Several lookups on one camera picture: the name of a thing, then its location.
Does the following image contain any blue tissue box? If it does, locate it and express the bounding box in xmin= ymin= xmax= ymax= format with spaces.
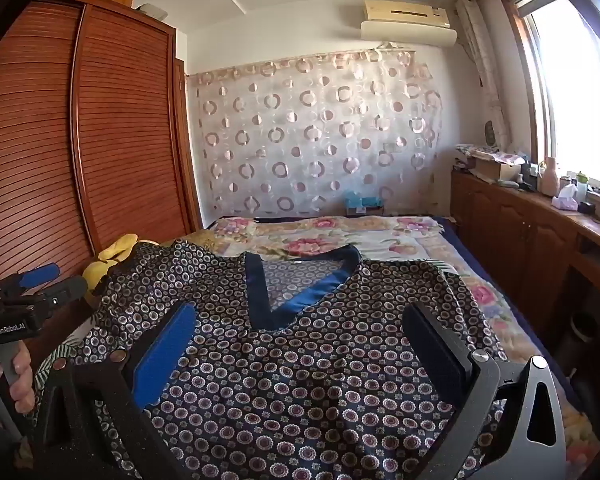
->
xmin=344 ymin=192 xmax=385 ymax=216

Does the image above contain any black waste bin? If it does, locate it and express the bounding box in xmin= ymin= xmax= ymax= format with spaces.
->
xmin=567 ymin=310 xmax=600 ymax=356

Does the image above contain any white box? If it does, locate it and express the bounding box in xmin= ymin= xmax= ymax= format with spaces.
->
xmin=135 ymin=2 xmax=167 ymax=20

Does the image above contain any white tissue pack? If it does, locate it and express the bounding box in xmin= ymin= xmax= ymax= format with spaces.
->
xmin=551 ymin=183 xmax=579 ymax=211

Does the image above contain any yellow plush toy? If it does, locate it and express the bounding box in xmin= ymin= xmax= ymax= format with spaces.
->
xmin=82 ymin=234 xmax=158 ymax=292

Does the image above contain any dark circle-patterned shirt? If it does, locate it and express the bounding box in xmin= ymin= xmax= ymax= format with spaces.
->
xmin=32 ymin=240 xmax=518 ymax=480

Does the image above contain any open cardboard box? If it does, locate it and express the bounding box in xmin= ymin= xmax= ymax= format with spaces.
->
xmin=467 ymin=152 xmax=523 ymax=183

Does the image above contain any person's left hand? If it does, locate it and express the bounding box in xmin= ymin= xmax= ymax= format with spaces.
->
xmin=0 ymin=345 xmax=35 ymax=428

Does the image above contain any low wooden cabinet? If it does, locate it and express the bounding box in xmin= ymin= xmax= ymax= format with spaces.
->
xmin=450 ymin=167 xmax=600 ymax=391

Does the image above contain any white window curtain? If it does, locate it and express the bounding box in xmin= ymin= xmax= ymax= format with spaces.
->
xmin=455 ymin=0 xmax=511 ymax=151

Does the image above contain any wooden-framed window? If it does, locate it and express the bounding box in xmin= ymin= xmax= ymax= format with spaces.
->
xmin=500 ymin=0 xmax=600 ymax=191

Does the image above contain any white wall air conditioner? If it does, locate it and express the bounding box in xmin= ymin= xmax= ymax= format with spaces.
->
xmin=361 ymin=0 xmax=458 ymax=48

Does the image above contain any pink vase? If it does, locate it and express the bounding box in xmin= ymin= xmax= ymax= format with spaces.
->
xmin=539 ymin=156 xmax=561 ymax=196

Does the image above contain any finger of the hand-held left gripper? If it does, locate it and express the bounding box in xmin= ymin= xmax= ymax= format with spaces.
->
xmin=25 ymin=276 xmax=88 ymax=311
xmin=2 ymin=263 xmax=61 ymax=301

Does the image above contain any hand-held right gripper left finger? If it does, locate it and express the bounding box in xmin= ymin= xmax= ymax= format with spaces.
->
xmin=30 ymin=301 xmax=201 ymax=480

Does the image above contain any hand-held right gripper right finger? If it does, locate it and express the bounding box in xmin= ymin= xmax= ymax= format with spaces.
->
xmin=402 ymin=301 xmax=568 ymax=480

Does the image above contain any brown slatted wooden wardrobe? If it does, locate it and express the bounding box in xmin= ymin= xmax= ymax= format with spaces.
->
xmin=0 ymin=0 xmax=203 ymax=361

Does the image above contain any sheer circle-patterned curtain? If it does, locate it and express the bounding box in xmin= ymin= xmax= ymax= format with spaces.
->
xmin=185 ymin=47 xmax=443 ymax=218

